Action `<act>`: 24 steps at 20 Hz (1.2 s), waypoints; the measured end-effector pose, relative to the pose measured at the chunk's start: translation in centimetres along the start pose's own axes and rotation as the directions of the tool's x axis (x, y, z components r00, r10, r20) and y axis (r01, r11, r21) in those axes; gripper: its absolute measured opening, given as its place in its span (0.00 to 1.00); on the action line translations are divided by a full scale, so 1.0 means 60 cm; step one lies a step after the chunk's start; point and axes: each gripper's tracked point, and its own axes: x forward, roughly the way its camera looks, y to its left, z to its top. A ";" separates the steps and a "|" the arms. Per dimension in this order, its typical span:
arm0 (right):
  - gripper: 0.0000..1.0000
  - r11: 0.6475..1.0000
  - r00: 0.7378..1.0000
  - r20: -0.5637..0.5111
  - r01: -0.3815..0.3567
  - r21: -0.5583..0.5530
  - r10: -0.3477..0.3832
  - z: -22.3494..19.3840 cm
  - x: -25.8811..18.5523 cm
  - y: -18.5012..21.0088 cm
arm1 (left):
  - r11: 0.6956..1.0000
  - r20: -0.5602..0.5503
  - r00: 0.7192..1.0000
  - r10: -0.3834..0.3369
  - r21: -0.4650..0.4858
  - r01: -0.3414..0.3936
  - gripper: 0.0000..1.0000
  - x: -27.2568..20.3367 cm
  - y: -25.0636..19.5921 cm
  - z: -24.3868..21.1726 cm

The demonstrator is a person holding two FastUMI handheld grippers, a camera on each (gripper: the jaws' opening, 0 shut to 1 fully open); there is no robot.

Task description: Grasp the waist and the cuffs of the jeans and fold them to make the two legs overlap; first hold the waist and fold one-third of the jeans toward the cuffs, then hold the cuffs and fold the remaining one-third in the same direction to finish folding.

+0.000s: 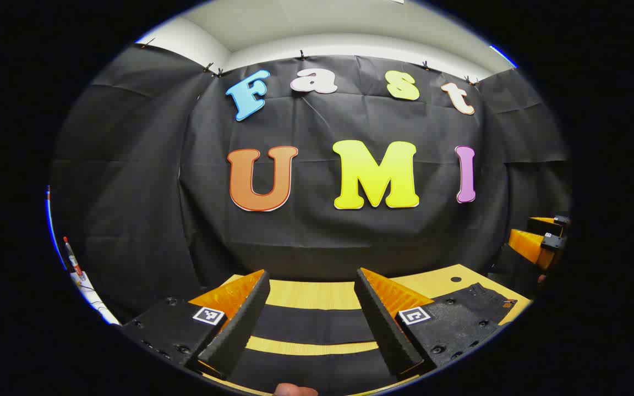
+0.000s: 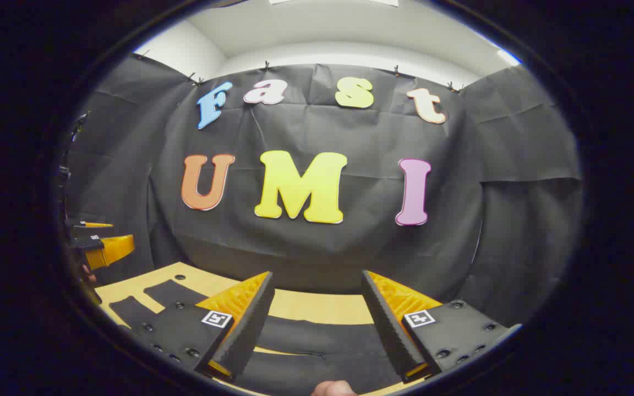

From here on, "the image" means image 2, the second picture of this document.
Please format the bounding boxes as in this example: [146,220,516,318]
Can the black jeans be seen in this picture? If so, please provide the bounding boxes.
[109,279,406,396]

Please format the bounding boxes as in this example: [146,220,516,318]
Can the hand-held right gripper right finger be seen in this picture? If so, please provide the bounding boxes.
[361,269,522,384]

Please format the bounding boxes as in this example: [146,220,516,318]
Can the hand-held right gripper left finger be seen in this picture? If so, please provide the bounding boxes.
[129,271,275,381]

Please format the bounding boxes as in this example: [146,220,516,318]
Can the black backdrop cloth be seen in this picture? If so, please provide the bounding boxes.
[64,52,583,325]

